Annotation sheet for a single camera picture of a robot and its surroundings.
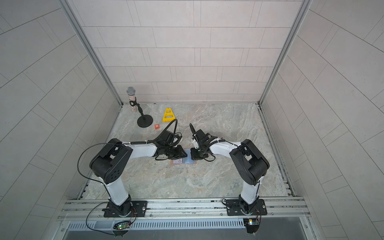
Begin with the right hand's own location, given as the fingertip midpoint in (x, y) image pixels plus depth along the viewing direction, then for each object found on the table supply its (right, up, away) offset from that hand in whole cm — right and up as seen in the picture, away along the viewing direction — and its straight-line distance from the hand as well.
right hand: (191, 158), depth 89 cm
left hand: (0, +3, 0) cm, 3 cm away
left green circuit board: (-29, -22, -24) cm, 44 cm away
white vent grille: (-1, -24, -21) cm, 32 cm away
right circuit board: (+29, -25, -21) cm, 43 cm away
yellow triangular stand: (-20, +23, +19) cm, 35 cm away
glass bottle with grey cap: (-34, +40, -5) cm, 52 cm away
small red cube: (-24, +18, +13) cm, 33 cm away
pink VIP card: (-8, -1, -2) cm, 8 cm away
